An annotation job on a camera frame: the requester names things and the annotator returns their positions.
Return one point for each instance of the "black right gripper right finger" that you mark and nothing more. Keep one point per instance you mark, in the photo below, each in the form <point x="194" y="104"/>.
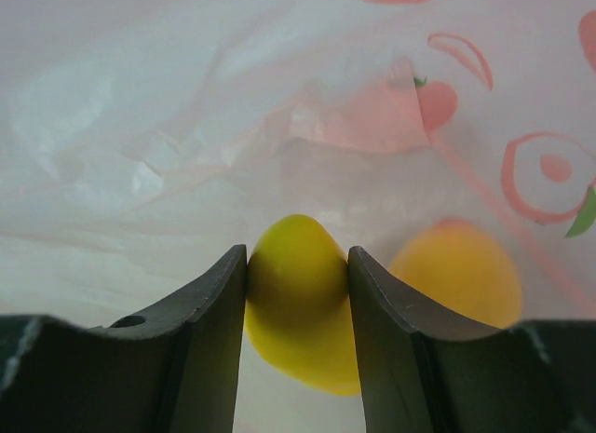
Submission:
<point x="425" y="368"/>

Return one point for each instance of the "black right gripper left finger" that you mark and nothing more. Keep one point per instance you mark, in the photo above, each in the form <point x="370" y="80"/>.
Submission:
<point x="170" y="367"/>

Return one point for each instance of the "yellow fake mango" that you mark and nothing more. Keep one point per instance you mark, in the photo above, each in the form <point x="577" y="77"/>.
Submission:
<point x="298" y="315"/>

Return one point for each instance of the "pink plastic bag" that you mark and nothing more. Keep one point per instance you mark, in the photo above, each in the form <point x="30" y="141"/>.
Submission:
<point x="142" y="139"/>

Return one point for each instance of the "yellow fake orange with leaf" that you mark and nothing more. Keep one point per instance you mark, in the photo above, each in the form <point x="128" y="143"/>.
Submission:
<point x="461" y="266"/>

